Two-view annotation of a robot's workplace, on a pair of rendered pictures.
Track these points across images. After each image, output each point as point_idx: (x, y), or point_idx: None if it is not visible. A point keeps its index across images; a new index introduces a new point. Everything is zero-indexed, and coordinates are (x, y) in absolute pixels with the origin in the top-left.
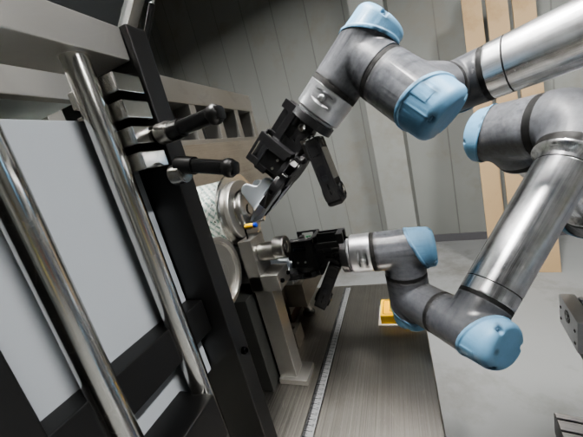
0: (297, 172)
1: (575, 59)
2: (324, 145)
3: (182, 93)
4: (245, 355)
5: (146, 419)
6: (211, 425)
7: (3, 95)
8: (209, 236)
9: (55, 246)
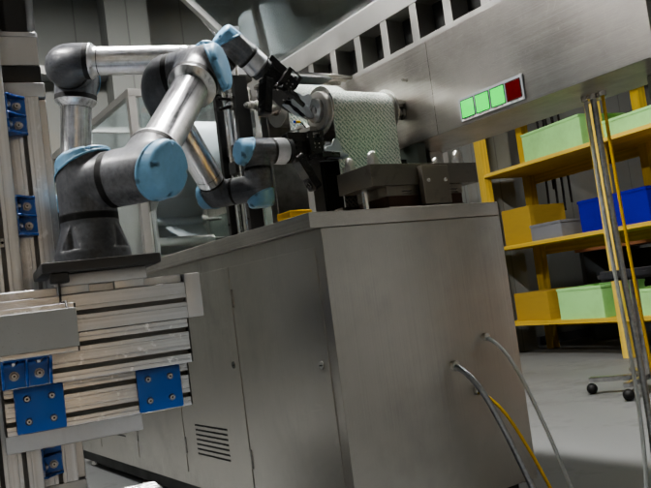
0: (273, 96)
1: None
2: (262, 82)
3: None
4: None
5: None
6: (233, 166)
7: (256, 85)
8: (237, 123)
9: (226, 121)
